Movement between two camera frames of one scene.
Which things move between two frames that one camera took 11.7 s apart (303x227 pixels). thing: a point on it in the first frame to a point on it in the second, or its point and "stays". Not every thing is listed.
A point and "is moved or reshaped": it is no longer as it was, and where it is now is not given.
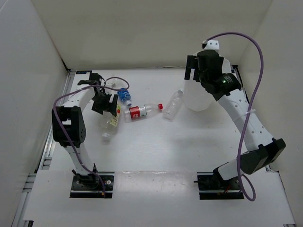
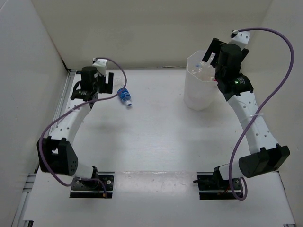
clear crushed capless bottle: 173,105 is moved or reshaped
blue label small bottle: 124,96 stays
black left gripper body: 101,101 to 100,79
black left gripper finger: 113,105 to 105,88
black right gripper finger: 191,64 to 214,46
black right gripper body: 220,61 to 218,74
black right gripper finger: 196,75 to 214,62
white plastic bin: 197,97 stays
